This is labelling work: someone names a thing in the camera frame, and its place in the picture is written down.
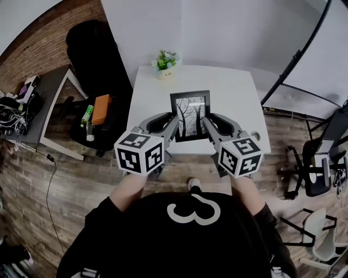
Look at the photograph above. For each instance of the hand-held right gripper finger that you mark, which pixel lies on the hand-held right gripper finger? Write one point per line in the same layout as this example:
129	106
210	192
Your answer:
210	133

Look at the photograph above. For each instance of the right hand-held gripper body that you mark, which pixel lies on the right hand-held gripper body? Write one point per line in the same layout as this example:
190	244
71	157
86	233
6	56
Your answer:
240	158

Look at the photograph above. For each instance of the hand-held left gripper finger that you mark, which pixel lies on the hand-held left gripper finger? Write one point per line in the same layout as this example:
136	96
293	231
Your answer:
172	127

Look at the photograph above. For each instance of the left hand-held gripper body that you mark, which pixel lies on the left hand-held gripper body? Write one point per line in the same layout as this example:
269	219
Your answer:
137	153

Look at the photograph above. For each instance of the black picture frame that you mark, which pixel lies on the black picture frame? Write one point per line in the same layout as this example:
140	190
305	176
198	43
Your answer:
190	97

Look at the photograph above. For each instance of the person's left forearm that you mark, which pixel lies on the person's left forearm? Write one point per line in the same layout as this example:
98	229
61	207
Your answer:
130	191

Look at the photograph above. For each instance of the person's right forearm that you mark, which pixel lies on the person's right forearm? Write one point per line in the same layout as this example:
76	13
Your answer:
248	195

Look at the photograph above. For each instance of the black stool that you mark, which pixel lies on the black stool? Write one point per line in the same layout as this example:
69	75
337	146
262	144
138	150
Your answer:
106	135

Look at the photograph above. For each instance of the clear bottle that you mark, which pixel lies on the clear bottle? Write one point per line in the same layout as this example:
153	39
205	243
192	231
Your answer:
90	133

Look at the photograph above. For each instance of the person's white shoe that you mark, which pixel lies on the person's white shoe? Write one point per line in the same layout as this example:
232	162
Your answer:
194	184

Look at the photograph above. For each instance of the orange box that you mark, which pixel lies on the orange box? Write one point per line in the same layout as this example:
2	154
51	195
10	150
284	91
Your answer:
101	109

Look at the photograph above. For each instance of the green bottle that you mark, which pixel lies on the green bottle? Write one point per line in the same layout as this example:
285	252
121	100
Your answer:
87	115

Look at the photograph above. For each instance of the potted green plant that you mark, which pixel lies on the potted green plant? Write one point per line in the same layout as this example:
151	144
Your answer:
165	63

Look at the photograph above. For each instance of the black office chair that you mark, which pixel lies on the black office chair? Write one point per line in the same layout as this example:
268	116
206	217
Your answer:
318	163

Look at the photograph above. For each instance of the black power adapter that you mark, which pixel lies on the black power adapter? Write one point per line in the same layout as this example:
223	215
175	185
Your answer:
50	157

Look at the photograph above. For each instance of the person's black shirt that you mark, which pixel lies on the person's black shirt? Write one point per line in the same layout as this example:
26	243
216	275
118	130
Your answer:
176	244

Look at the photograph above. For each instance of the white box with purple print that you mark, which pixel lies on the white box with purple print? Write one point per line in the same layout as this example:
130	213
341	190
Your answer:
28	88

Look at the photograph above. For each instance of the black curved stand pole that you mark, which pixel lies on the black curved stand pole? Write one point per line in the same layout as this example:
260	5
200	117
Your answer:
304	46

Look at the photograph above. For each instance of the dark clutter pile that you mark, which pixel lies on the dark clutter pile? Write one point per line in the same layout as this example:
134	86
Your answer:
13	258

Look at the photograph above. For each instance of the grey desk with white frame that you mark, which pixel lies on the grey desk with white frame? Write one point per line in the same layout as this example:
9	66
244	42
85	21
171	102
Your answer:
47	108

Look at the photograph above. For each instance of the white chair with black frame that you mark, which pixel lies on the white chair with black frame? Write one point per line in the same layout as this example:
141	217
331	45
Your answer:
318	236

